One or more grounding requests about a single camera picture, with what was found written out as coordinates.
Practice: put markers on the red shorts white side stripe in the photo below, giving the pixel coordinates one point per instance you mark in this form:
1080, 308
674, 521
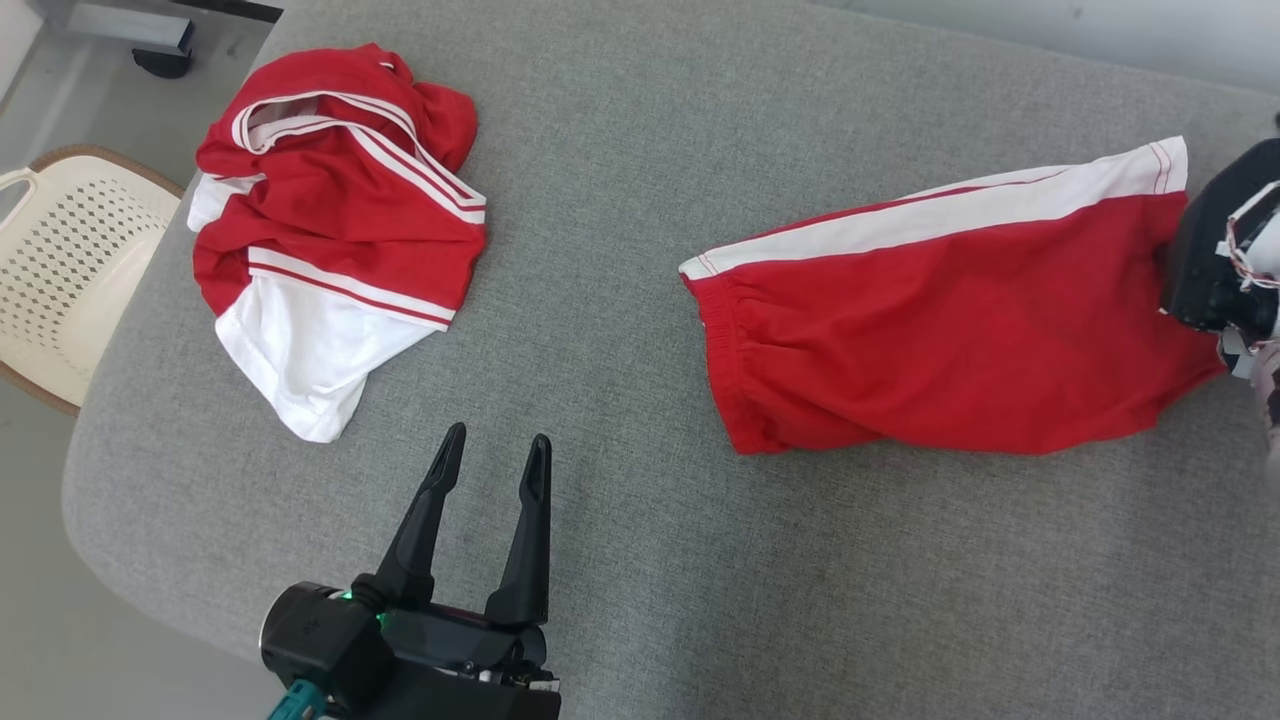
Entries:
950, 330

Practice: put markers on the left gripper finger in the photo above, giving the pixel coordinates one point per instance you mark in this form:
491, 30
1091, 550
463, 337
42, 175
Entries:
415, 540
528, 560

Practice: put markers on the red basketball jersey white sleeves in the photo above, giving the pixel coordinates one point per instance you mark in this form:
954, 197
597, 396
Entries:
340, 210

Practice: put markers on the grey metal table frame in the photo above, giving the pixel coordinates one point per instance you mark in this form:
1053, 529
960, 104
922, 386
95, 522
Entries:
130, 22

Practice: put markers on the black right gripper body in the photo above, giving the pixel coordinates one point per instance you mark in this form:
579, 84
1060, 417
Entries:
1205, 250

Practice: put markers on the cream plastic laundry basket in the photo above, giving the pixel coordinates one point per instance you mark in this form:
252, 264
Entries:
70, 270

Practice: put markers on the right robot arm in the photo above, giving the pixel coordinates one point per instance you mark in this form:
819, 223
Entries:
1265, 390

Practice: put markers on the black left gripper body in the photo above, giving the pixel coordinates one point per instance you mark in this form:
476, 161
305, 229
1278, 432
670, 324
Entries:
420, 670

